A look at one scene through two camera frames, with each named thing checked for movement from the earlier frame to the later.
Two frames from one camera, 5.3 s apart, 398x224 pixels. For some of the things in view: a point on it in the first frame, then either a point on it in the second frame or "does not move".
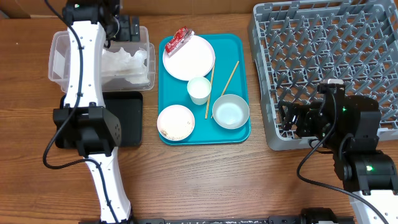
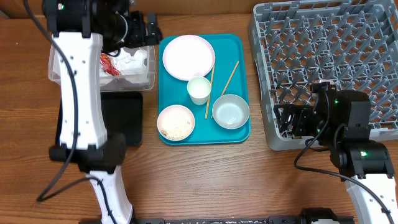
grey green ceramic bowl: (231, 111) does not move
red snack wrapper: (181, 37) to (107, 66)
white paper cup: (199, 89) does not move
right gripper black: (306, 115) does not move
